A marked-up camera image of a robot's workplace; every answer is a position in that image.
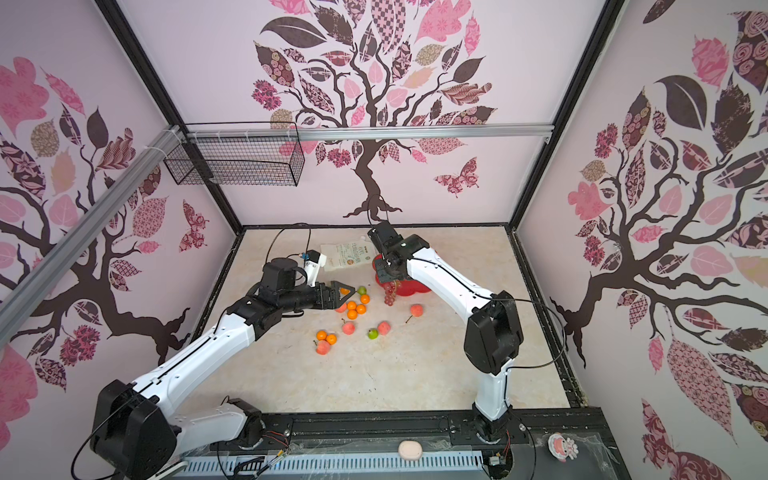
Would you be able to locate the aluminium rail left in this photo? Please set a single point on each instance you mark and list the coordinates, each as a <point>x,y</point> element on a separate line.
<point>19,305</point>

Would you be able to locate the pink fake peach bottom left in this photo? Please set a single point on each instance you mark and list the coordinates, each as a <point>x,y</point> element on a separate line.
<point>322,347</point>

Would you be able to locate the pink round sticker toy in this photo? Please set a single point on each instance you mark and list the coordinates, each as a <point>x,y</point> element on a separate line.
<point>562,448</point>

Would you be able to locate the red flower-shaped fruit bowl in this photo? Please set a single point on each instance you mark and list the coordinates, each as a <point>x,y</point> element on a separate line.
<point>407,287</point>

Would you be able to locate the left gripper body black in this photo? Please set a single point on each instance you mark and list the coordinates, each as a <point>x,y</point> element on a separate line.
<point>303,297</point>

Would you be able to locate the pink fake peach centre right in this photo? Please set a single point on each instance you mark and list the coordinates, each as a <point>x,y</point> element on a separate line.
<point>384,328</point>

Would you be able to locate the aluminium rail back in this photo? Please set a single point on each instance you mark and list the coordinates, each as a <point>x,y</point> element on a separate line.
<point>372,132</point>

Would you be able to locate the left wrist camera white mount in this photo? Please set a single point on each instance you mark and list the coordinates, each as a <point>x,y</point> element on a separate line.
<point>314,261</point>

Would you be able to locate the pink fake peach far right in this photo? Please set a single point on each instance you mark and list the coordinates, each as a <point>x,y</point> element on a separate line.
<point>416,310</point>

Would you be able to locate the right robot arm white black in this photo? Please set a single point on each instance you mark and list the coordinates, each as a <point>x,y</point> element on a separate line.
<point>493,331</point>

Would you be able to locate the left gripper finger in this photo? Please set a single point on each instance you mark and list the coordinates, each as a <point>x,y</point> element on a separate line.
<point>341,288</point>
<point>333,301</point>

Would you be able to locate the black wire basket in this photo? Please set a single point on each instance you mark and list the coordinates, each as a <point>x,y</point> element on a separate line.
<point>260,153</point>

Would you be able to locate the aluminium rail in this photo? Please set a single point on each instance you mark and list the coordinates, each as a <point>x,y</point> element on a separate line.
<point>19,305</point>
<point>372,132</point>

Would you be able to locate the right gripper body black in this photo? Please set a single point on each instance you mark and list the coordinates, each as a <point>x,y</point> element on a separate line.
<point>384,272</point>

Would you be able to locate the purple fake grape bunch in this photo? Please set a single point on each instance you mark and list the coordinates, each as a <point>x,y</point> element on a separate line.
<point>390,291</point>

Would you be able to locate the pink fake peach middle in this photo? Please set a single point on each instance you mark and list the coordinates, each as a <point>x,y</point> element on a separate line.
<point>348,327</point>

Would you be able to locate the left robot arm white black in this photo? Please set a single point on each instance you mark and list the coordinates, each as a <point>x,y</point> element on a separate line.
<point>137,429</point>

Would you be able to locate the white slotted cable duct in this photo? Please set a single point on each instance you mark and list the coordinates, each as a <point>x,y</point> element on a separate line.
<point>330,466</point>

